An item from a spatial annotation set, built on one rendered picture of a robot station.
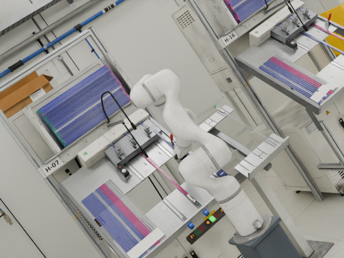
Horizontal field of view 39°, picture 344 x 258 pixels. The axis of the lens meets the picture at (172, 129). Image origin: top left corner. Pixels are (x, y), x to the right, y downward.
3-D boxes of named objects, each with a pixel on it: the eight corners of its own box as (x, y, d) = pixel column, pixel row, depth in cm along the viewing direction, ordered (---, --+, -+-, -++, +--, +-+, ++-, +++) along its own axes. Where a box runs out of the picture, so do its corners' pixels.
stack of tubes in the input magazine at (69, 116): (132, 99, 303) (107, 63, 299) (64, 148, 286) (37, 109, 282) (127, 102, 315) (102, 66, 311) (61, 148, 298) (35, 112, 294)
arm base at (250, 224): (280, 216, 205) (257, 180, 202) (250, 246, 197) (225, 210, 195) (255, 214, 222) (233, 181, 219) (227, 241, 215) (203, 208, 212)
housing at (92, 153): (152, 128, 311) (149, 113, 300) (90, 174, 295) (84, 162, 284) (144, 121, 316) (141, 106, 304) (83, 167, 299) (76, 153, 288)
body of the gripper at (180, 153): (186, 132, 262) (185, 142, 272) (171, 143, 259) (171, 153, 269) (195, 141, 259) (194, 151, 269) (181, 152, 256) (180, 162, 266)
